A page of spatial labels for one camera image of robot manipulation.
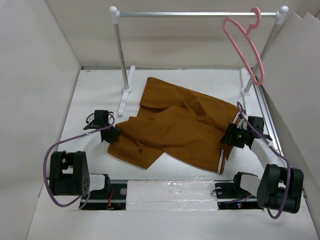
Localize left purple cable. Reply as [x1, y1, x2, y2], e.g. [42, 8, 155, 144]
[43, 117, 116, 208]

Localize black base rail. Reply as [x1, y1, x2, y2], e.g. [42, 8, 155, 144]
[79, 179, 259, 212]

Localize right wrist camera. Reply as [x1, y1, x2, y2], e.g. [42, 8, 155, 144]
[237, 114, 249, 131]

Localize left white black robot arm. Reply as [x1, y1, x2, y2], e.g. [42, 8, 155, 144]
[43, 110, 121, 196]

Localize brown trousers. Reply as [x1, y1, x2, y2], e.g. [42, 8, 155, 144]
[108, 77, 238, 174]

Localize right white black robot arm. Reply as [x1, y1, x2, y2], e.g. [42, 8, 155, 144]
[218, 116, 304, 214]

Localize white metal clothes rack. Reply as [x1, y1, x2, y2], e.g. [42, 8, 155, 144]
[109, 5, 289, 116]

